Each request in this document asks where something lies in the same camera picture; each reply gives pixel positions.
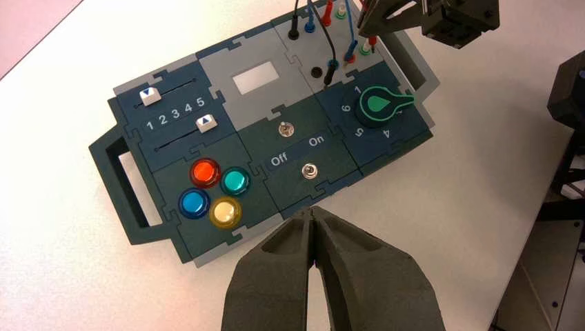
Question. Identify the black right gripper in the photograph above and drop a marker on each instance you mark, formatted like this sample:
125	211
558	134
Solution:
461	20

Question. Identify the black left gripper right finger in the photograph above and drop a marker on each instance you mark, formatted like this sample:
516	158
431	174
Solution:
370	288

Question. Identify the grey metal stand plate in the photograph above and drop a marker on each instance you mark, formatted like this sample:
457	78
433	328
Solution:
539	283

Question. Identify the red round push button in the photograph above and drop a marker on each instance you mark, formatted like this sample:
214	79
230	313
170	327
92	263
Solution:
205	172

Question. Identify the white slider knob up triangle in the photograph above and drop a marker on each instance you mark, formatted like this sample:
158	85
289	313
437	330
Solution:
205	122

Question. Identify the white slider knob down triangle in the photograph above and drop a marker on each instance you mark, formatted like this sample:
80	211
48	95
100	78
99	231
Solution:
149	96

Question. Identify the yellow round push button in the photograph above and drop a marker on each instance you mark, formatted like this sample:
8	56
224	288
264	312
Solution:
225	212

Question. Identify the silver metal toggle switch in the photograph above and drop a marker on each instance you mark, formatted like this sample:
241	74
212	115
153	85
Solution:
310	171
285	130

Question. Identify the teal and grey task box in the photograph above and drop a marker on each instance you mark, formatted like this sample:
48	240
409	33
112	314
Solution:
247	109

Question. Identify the green round push button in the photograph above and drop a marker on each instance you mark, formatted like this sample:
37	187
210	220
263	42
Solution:
235	181

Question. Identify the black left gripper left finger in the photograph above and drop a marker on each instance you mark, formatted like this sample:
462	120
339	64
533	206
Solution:
269	292

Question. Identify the blue round push button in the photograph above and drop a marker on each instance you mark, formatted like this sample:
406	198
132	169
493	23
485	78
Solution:
194	203

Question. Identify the green rotary selector knob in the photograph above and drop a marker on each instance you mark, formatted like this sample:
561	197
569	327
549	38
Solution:
381	106

